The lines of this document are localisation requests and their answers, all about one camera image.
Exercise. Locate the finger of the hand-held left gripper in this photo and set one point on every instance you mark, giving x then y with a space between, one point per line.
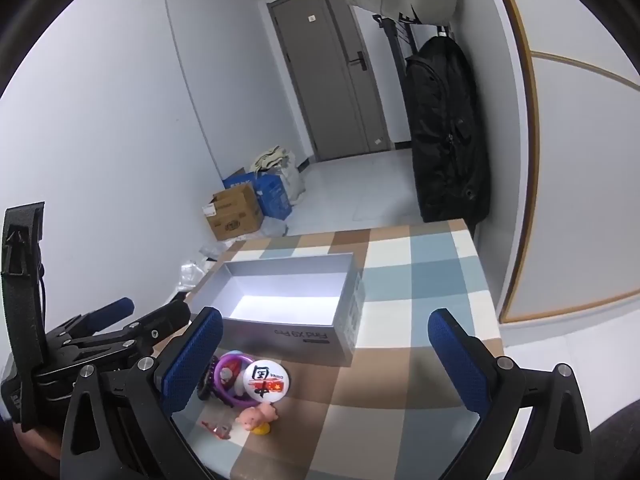
112 310
150 332

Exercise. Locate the checked tablecloth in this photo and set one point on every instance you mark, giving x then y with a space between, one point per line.
400 310

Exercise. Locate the white plastic bag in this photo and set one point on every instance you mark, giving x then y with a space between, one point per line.
292 180

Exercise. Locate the black backpack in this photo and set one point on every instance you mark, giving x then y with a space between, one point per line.
445 135

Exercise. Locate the brown cardboard box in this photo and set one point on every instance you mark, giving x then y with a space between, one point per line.
235 210

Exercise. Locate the grey cardboard box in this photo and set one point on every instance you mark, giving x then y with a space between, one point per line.
320 335

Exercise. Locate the pink pig charm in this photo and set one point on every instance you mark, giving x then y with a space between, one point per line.
257 416

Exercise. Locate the black coat rack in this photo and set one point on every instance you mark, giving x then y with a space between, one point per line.
395 45

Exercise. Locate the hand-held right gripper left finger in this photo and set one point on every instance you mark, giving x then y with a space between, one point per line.
192 360

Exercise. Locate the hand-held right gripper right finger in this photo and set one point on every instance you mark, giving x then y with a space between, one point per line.
457 360

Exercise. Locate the blue cardboard box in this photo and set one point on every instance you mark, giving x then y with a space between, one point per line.
275 195

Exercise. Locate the person's left forearm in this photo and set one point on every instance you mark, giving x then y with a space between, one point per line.
35 442

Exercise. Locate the red glitter hair clip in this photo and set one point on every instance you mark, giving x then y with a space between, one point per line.
217 430

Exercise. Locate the red white round container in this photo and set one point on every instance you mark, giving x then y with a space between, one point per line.
265 380

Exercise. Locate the clear plastic bag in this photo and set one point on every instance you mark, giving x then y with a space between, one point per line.
192 272
215 250

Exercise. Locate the small red white charm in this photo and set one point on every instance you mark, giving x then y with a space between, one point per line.
226 375

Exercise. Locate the white wardrobe door wood trim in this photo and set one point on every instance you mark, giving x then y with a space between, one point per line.
575 185

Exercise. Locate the grey door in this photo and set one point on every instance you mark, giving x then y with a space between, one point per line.
325 85

